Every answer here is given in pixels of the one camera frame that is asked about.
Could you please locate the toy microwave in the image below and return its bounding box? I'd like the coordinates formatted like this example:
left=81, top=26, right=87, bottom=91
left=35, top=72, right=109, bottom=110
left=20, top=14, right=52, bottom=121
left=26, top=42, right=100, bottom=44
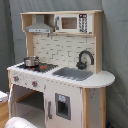
left=55, top=14, right=92, bottom=33

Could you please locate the black toy stovetop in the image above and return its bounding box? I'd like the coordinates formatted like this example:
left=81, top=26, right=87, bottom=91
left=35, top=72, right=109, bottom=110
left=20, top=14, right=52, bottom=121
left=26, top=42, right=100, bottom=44
left=20, top=63, right=56, bottom=73

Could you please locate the left red stove knob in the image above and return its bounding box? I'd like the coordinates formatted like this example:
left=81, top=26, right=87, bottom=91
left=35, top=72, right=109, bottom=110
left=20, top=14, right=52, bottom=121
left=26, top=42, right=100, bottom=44
left=13, top=76, right=19, bottom=82

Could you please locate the white cabinet door with dispenser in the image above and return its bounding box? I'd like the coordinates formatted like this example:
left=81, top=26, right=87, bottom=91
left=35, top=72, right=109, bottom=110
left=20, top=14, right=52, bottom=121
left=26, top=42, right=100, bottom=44
left=44, top=81, right=82, bottom=128

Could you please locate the black toy faucet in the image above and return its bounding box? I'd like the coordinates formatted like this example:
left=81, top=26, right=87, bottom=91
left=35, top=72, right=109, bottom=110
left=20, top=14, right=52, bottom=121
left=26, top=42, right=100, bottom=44
left=76, top=50, right=94, bottom=70

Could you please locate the right red stove knob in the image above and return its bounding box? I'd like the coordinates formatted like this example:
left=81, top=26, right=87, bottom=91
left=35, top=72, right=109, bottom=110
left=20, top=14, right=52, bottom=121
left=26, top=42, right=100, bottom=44
left=32, top=81, right=38, bottom=87

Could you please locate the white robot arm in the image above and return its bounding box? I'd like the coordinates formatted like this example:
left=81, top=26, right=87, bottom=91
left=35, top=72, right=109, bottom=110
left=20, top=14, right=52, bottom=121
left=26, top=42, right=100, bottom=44
left=4, top=117, right=37, bottom=128

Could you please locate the grey toy sink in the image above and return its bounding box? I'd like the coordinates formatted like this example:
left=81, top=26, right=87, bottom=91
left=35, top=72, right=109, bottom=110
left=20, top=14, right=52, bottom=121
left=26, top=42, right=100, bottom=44
left=53, top=67, right=92, bottom=81

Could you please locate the red stove knob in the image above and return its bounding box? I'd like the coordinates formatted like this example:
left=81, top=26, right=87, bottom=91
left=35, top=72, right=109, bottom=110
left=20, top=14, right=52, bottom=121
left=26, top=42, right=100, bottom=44
left=13, top=76, right=19, bottom=82
left=32, top=81, right=38, bottom=87

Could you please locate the grey range hood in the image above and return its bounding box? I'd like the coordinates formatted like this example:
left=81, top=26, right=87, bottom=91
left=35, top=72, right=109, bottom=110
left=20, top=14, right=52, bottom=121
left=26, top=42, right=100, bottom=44
left=25, top=14, right=54, bottom=34

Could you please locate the wooden toy kitchen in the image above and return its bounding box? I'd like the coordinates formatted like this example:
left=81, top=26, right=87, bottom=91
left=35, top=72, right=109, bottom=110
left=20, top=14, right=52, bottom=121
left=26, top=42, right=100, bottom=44
left=8, top=10, right=115, bottom=128

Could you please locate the white oven door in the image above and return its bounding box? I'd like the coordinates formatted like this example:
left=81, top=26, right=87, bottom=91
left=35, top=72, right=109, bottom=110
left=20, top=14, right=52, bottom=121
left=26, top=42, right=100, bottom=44
left=8, top=85, right=16, bottom=119

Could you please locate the small metal pot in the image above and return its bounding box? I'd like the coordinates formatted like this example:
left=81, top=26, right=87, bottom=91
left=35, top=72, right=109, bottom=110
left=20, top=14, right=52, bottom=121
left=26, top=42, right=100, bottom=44
left=24, top=56, right=39, bottom=67

